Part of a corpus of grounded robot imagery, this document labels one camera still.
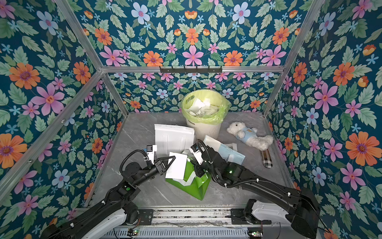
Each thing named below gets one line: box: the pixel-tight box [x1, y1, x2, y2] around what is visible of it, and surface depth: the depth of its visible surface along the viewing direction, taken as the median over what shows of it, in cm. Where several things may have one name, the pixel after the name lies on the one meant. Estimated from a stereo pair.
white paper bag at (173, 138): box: [154, 123, 195, 159], surface depth 84 cm
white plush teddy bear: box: [226, 121, 274, 151], surface depth 97 cm
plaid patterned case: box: [260, 148, 274, 169], surface depth 92 cm
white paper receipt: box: [165, 151, 188, 180], surface depth 73 cm
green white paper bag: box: [165, 158, 212, 201], surface depth 75 cm
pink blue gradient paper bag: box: [202, 134, 246, 165], surface depth 75 cm
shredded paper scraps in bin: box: [185, 97, 220, 117], surface depth 100 cm
